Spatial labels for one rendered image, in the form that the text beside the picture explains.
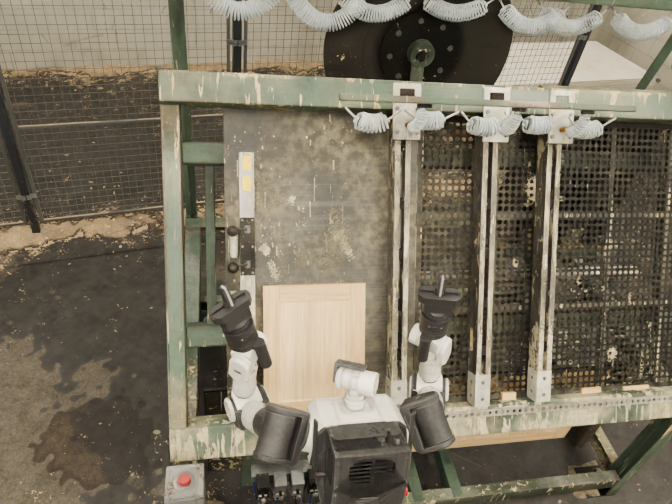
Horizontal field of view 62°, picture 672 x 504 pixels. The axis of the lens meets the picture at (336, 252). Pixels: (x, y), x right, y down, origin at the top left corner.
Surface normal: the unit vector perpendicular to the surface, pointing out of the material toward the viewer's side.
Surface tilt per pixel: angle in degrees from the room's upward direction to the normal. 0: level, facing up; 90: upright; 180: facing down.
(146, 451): 0
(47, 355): 0
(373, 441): 23
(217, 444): 54
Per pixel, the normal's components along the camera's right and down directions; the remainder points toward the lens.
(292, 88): 0.21, 0.11
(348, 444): 0.05, -0.95
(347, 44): 0.16, 0.67
